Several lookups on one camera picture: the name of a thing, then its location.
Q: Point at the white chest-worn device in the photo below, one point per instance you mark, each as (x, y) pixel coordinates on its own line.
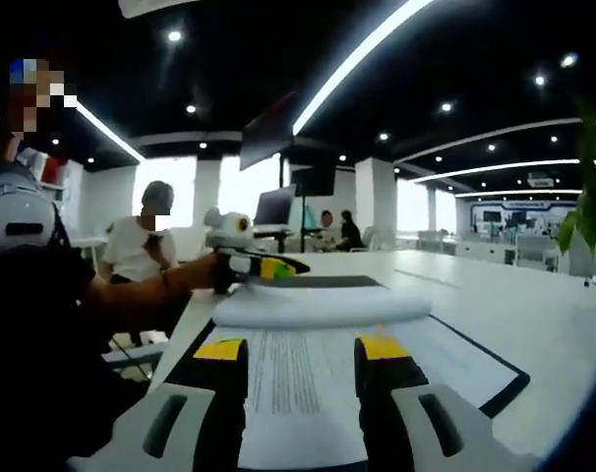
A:
(13, 211)

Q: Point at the white ceiling air vent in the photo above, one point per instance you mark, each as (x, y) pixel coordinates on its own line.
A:
(150, 7)

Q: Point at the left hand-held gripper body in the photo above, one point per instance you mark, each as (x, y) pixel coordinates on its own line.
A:
(226, 233)

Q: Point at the row of grey office chairs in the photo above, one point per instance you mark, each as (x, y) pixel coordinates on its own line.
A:
(534, 251)

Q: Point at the green leafy potted plant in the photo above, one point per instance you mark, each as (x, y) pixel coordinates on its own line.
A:
(593, 221)

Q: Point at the person's torso in black shirt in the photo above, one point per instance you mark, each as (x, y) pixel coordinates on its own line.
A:
(32, 344)

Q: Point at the white office chair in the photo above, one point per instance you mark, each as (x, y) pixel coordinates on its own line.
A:
(136, 351)

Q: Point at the hanging dark display screen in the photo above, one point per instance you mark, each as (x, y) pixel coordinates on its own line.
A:
(266, 137)

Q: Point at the white square pillar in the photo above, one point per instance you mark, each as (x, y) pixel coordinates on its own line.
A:
(375, 201)

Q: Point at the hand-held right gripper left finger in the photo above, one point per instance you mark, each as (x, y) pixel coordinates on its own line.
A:
(131, 432)

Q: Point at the long ceiling light strip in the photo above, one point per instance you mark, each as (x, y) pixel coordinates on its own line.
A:
(357, 54)

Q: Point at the black mounted screen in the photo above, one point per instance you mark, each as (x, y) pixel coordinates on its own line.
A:
(313, 181)

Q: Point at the dark desk monitor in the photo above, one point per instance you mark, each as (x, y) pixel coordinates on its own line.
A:
(274, 206)

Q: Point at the white paper sheet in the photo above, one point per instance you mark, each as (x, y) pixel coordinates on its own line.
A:
(303, 383)

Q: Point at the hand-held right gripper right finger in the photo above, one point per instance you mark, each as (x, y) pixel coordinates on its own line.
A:
(475, 437)

